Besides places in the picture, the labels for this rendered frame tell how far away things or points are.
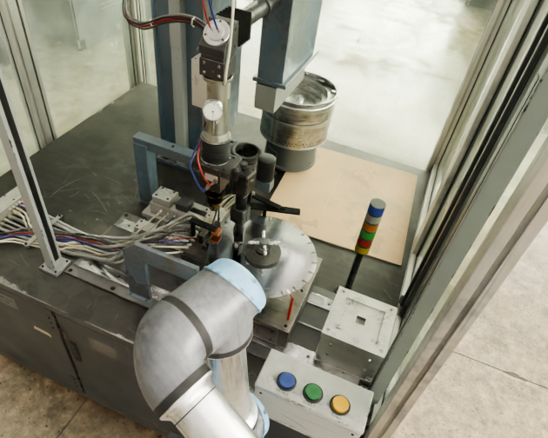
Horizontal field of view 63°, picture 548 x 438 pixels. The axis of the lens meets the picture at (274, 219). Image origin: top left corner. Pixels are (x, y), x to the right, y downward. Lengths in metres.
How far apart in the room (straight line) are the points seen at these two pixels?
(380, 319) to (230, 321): 0.71
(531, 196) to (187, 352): 0.50
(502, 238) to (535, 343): 2.14
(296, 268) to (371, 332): 0.28
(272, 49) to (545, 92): 0.83
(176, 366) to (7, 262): 1.13
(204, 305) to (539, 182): 0.48
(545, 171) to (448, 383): 1.88
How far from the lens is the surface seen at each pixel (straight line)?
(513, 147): 0.75
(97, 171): 2.00
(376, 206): 1.27
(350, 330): 1.30
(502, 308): 2.88
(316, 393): 1.18
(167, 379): 0.67
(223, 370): 0.84
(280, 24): 1.33
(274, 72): 1.38
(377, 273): 1.67
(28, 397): 2.29
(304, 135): 1.84
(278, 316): 1.34
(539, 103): 0.72
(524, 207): 0.67
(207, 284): 0.71
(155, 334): 0.68
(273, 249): 1.35
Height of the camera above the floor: 1.95
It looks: 43 degrees down
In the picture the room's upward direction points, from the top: 8 degrees clockwise
